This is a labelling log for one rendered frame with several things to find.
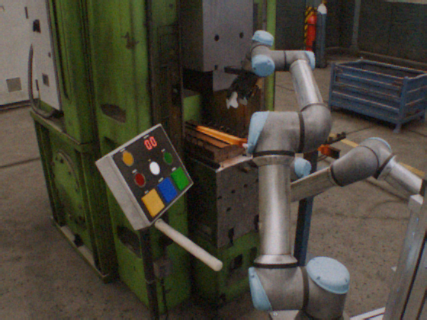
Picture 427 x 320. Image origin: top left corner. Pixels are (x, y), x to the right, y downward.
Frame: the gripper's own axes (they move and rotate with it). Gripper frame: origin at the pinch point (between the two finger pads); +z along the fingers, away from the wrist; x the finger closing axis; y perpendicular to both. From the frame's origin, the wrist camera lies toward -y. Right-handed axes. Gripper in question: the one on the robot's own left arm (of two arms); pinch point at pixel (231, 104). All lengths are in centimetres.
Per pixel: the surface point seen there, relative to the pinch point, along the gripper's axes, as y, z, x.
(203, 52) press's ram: -21.5, -12.1, -3.1
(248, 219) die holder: 25, 65, 21
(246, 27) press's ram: -25.1, -19.8, 22.6
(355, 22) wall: -355, 223, 843
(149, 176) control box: 11.8, 12.8, -44.9
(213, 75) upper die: -16.3, -2.7, 2.4
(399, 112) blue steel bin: -23, 122, 367
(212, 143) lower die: -6.0, 31.9, 6.6
